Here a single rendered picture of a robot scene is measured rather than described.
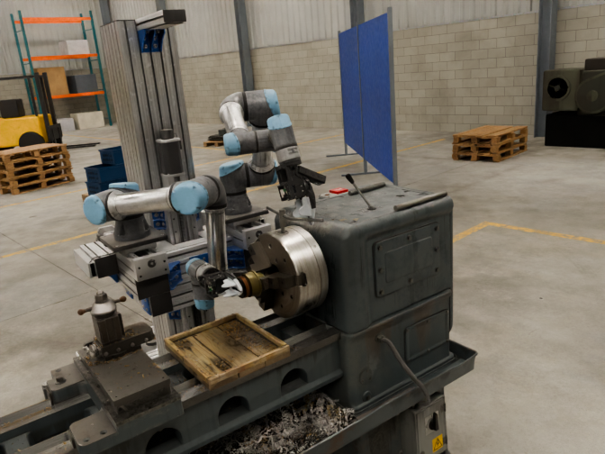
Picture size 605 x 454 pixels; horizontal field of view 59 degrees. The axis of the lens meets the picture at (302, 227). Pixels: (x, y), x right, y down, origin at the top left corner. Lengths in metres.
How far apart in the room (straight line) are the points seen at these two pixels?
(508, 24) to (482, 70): 1.05
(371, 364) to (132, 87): 1.50
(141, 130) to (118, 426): 1.35
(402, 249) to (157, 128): 1.20
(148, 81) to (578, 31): 10.28
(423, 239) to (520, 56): 10.51
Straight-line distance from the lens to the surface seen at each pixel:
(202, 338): 2.01
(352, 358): 2.01
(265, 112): 2.18
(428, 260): 2.14
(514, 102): 12.56
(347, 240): 1.82
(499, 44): 12.68
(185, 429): 1.79
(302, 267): 1.81
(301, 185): 1.72
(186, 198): 1.93
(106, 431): 1.63
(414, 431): 2.35
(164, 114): 2.51
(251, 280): 1.85
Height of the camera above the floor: 1.79
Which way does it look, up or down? 17 degrees down
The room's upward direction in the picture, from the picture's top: 5 degrees counter-clockwise
